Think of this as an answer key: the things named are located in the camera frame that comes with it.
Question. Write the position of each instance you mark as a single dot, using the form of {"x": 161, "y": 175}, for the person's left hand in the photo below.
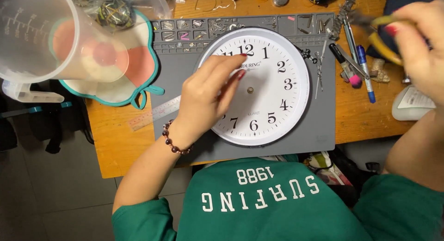
{"x": 201, "y": 95}

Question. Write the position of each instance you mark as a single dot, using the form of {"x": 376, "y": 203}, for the person's right hand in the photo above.
{"x": 423, "y": 57}

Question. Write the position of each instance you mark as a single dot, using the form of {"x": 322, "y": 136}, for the metal ruler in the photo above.
{"x": 156, "y": 113}

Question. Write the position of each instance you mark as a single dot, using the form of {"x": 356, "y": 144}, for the white plastic labelled container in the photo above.
{"x": 409, "y": 105}

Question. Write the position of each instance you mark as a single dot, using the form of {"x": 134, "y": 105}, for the blue marker pen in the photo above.
{"x": 366, "y": 74}

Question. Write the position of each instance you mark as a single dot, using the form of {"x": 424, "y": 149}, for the dark blue cloth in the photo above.
{"x": 399, "y": 0}

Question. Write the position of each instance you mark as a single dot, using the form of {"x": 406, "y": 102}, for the teal-edged flower pot holder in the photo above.
{"x": 138, "y": 67}

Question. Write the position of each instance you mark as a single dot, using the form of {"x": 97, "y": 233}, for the small metal parts in trays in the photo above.
{"x": 215, "y": 26}

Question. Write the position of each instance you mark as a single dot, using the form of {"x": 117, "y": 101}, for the metal tweezers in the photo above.
{"x": 352, "y": 62}

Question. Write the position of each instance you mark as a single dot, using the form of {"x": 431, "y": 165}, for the silver metal pen tool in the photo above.
{"x": 350, "y": 39}

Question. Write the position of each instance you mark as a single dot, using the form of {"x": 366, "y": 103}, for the black pen with pink tip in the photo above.
{"x": 343, "y": 65}

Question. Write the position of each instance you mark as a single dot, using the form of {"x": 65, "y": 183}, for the metal watch band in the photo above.
{"x": 341, "y": 15}

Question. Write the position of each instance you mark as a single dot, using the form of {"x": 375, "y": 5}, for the tan rubber band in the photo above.
{"x": 204, "y": 0}

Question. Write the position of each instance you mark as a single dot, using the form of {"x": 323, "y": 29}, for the silver clock hands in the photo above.
{"x": 320, "y": 69}

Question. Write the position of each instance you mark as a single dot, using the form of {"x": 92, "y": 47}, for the clear plastic bags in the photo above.
{"x": 149, "y": 3}

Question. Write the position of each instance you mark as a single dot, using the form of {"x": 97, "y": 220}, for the black ornate clock hand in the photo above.
{"x": 308, "y": 56}

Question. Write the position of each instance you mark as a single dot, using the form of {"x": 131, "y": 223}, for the rubber-banded dark ball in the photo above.
{"x": 115, "y": 13}

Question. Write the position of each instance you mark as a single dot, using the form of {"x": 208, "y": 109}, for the grey silicone work mat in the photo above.
{"x": 319, "y": 130}

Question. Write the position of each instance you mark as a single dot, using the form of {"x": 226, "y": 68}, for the green printed shirt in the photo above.
{"x": 277, "y": 213}

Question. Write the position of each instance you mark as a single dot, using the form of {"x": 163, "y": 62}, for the patterned bag under table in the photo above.
{"x": 326, "y": 168}

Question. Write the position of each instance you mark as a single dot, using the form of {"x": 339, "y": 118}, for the black bags under table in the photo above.
{"x": 41, "y": 130}

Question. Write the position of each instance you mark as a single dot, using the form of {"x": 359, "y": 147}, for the clear plastic measuring jug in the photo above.
{"x": 41, "y": 36}

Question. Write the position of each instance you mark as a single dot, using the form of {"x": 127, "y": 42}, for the white round wall clock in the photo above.
{"x": 274, "y": 95}

